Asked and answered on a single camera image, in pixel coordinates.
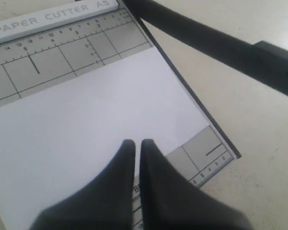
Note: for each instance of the grey paper cutter base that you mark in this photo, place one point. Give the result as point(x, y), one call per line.
point(43, 49)

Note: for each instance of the white paper sheet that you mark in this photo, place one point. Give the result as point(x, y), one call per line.
point(56, 141)

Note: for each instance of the black cutter blade arm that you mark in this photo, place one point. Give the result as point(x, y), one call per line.
point(262, 61)

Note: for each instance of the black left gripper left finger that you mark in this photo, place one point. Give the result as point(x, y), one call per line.
point(103, 204)

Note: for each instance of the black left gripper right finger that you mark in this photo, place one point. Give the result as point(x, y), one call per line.
point(170, 202)

